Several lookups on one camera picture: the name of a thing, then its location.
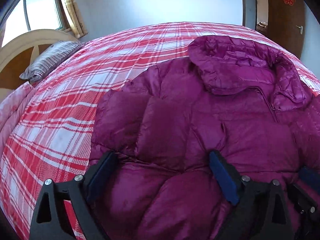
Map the magenta quilted down jacket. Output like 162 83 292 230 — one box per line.
89 36 319 239

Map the red white plaid bedsheet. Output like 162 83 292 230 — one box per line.
1 22 319 239

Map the pink floral folded quilt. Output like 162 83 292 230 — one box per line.
0 82 37 156

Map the striped grey pillow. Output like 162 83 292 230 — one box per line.
19 41 85 83

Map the brown wooden door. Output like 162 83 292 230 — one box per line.
267 0 305 58

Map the beige brown wooden headboard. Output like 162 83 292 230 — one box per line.
1 29 77 100

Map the yellow curtain right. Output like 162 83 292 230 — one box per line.
61 0 88 38

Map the silver door handle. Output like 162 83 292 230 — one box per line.
296 25 303 35

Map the window with grey frame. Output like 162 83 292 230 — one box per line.
1 0 69 47

